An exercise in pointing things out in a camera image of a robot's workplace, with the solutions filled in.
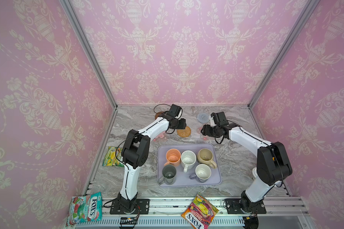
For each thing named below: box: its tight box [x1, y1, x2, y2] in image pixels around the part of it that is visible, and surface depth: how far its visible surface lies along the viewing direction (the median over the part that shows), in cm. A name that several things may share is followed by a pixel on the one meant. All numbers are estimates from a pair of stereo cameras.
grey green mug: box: [157, 164, 177, 186], surface depth 81 cm
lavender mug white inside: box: [189, 163, 212, 183], surface depth 81 cm
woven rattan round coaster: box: [176, 125, 192, 138], surface depth 105 cm
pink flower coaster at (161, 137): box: [152, 130, 168, 142], surface depth 102 cm
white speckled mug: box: [180, 150, 197, 174], surface depth 85 cm
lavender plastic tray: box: [157, 143, 223, 188], surface depth 85 cm
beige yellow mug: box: [196, 147, 217, 169], surface depth 85 cm
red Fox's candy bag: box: [180, 192, 220, 229], surface depth 72 cm
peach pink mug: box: [163, 148, 182, 167], surface depth 86 cm
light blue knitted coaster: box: [196, 112, 210, 124], surface depth 115 cm
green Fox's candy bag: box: [65, 191, 103, 228], surface depth 74 cm
